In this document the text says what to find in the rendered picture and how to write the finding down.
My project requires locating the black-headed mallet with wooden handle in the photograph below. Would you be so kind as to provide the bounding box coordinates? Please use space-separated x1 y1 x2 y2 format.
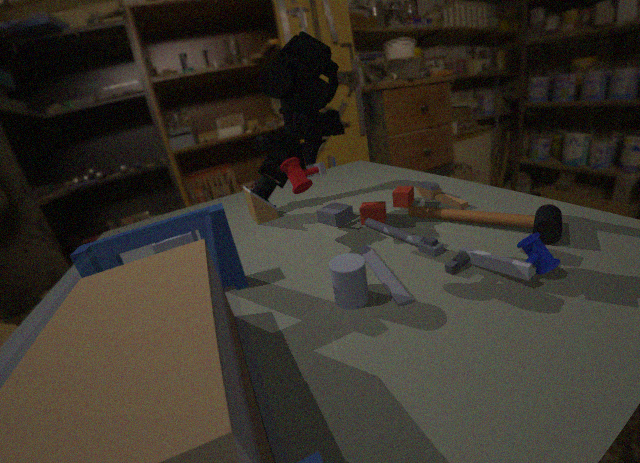
408 204 562 245

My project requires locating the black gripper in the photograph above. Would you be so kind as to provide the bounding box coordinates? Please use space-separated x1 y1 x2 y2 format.
254 98 344 170

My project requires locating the grey cylinder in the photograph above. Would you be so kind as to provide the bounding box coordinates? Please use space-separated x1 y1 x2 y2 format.
329 253 369 309

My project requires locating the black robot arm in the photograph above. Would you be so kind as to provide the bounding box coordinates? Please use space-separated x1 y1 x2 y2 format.
251 31 340 202

